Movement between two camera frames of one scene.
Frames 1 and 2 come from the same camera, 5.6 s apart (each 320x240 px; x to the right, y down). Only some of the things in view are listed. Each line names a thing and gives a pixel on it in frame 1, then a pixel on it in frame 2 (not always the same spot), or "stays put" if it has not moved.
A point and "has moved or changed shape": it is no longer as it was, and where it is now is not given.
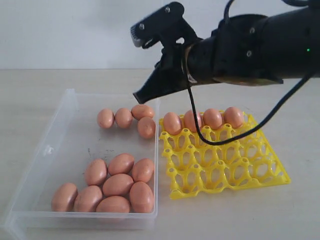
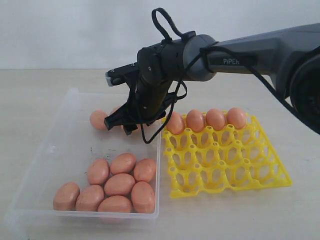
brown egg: (118, 185) stays put
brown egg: (64, 197) stays put
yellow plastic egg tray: (194, 167) stays put
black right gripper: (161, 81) to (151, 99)
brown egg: (105, 118) has moved or changed shape
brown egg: (123, 118) has moved or changed shape
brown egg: (143, 170) stays put
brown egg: (88, 199) stays put
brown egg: (172, 123) stays put
